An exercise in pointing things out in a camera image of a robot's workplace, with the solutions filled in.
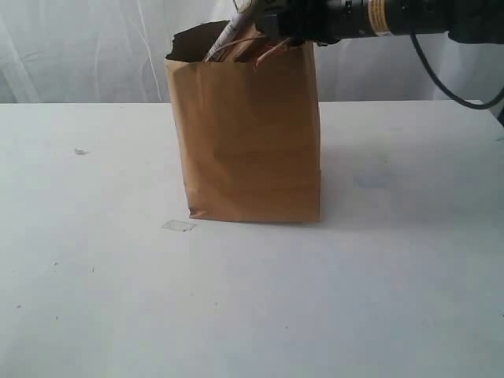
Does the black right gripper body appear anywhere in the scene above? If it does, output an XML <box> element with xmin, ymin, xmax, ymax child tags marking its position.
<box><xmin>254</xmin><ymin>0</ymin><xmax>347</xmax><ymax>46</ymax></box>

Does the spaghetti packet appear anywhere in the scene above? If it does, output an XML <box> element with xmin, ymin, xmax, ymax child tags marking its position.
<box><xmin>203</xmin><ymin>1</ymin><xmax>268</xmax><ymax>62</ymax></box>

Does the black covered right arm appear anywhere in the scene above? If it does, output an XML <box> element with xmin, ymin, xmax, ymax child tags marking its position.
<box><xmin>254</xmin><ymin>0</ymin><xmax>503</xmax><ymax>45</ymax></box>

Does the brown paper bag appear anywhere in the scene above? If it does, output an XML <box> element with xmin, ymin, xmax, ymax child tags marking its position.
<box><xmin>165</xmin><ymin>21</ymin><xmax>321</xmax><ymax>223</ymax></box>

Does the clear tape patch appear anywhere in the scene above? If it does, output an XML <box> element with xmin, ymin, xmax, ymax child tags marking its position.
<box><xmin>162</xmin><ymin>220</ymin><xmax>196</xmax><ymax>232</ymax></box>

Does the small white paper scrap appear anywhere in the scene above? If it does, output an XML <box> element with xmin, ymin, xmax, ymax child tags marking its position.
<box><xmin>74</xmin><ymin>149</ymin><xmax>89</xmax><ymax>156</ymax></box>

